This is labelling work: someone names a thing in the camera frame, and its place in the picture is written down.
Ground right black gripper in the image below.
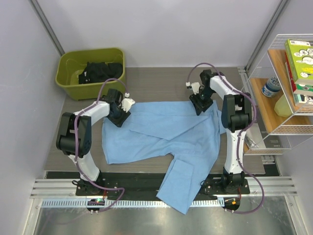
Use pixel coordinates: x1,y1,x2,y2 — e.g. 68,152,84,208
189,87,214,116

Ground light blue long sleeve shirt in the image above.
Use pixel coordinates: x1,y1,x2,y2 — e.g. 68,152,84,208
102,101,225,214

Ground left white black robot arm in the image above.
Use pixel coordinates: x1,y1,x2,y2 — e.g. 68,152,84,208
56,89,135,195

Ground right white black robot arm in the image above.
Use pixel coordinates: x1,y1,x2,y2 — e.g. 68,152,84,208
185,70,253,194

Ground teal book stack bottom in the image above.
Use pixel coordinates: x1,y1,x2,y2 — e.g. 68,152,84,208
293,84,313,106

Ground black clothes in bin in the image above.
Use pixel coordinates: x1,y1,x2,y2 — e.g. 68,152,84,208
78,62,123,84

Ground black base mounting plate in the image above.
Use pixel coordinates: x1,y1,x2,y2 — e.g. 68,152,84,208
46,171,250,200

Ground olive green plastic bin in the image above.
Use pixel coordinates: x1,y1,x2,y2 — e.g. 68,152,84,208
55,47,126,100

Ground blue white ceramic cup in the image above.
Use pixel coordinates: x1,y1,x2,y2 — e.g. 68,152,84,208
261,77,281,98

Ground pale yellow green object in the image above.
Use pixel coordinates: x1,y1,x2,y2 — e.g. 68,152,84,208
274,95,293,118

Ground red book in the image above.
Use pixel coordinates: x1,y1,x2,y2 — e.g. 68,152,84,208
285,52,297,94

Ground green book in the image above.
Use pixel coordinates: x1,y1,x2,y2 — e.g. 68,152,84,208
285,39,313,86

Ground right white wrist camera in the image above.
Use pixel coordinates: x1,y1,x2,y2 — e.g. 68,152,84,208
185,82,201,95

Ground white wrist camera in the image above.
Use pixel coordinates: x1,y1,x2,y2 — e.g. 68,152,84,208
121,93,135,113
185,82,201,95

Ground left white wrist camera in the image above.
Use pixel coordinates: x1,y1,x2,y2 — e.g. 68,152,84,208
121,93,135,113

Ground white wire shelf rack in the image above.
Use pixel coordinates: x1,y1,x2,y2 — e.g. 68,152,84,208
244,34,313,155

